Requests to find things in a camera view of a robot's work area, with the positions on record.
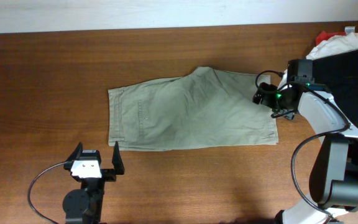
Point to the black garment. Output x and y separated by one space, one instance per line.
340 74

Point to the red garment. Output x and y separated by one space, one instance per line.
326 36

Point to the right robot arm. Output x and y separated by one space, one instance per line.
326 95

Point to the khaki shorts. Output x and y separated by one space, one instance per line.
207 108

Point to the grey clip at table edge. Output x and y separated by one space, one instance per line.
349 29

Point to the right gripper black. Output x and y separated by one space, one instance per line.
267 99

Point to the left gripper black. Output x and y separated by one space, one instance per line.
111 175

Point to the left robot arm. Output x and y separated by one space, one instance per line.
84 205

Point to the white garment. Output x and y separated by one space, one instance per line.
335 45

